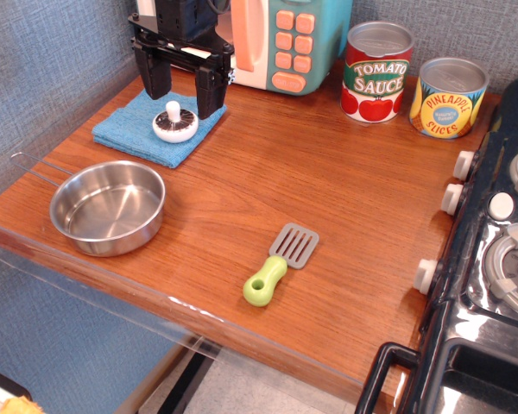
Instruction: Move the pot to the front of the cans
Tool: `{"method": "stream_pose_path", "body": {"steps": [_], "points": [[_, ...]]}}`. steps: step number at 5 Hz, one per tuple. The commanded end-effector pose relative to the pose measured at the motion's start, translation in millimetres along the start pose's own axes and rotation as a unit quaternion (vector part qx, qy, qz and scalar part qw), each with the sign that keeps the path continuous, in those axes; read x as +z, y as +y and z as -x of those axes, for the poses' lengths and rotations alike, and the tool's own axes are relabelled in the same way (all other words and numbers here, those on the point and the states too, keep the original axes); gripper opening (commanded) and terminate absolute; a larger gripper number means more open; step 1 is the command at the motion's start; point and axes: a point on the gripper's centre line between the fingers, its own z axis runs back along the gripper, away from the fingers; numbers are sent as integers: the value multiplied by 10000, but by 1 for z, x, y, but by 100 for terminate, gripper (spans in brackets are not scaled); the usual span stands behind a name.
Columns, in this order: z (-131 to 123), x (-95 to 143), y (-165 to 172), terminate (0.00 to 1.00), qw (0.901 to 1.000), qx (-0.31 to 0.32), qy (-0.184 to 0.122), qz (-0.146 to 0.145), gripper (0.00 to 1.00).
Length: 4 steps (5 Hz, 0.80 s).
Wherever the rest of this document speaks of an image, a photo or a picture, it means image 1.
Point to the white stove knob top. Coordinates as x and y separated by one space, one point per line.
463 165

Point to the pineapple slices can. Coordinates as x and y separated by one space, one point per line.
448 96

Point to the black toy stove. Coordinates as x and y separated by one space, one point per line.
469 329

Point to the white stove knob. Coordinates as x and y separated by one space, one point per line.
423 277
463 165
451 198

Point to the blue folded cloth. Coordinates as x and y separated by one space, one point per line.
130 129

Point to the teal toy microwave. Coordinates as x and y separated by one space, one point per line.
284 46

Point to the white stove knob middle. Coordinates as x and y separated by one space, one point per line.
451 198

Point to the white stove knob bottom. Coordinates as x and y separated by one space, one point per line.
423 277

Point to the silver pot with wire handle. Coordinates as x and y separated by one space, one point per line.
107 209

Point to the white toy mushroom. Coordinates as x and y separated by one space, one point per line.
174 124

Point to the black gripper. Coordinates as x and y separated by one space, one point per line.
183 33

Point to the green handled grey spatula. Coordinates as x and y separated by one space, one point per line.
292 248

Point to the tomato sauce can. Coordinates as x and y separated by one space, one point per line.
376 66

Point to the black oven door handle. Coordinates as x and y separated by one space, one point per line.
388 355

